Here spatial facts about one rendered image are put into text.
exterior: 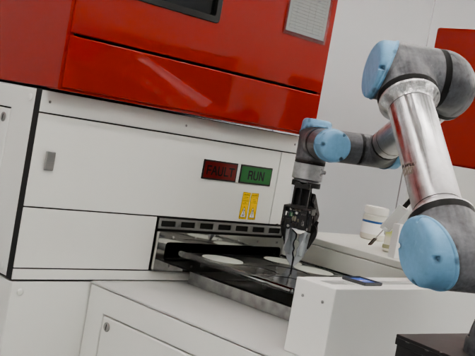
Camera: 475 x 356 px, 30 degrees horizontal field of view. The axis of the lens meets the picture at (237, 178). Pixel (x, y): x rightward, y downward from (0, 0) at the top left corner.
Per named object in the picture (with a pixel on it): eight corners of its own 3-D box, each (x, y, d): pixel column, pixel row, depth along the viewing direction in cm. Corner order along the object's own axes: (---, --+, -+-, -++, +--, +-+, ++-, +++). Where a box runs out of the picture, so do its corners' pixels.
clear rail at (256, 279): (176, 256, 210) (177, 249, 210) (180, 256, 211) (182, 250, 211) (292, 295, 184) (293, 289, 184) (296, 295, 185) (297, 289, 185)
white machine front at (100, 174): (6, 277, 185) (37, 87, 183) (268, 279, 243) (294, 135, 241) (13, 280, 183) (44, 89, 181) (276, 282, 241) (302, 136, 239)
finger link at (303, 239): (288, 268, 215) (295, 230, 214) (292, 265, 221) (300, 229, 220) (300, 270, 214) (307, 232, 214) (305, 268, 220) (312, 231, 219)
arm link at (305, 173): (297, 161, 221) (329, 167, 219) (294, 179, 222) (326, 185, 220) (291, 161, 214) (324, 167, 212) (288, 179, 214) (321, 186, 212)
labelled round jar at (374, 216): (354, 236, 256) (360, 203, 255) (368, 236, 261) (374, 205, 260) (374, 241, 251) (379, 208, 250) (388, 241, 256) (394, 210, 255)
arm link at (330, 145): (368, 133, 203) (350, 131, 214) (322, 126, 200) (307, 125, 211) (363, 167, 204) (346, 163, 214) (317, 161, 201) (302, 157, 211)
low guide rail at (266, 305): (187, 283, 215) (189, 270, 215) (193, 283, 216) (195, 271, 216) (349, 343, 180) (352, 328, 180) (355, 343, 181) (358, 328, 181)
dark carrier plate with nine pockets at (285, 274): (184, 254, 210) (185, 252, 210) (280, 258, 235) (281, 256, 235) (292, 291, 186) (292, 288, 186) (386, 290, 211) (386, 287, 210)
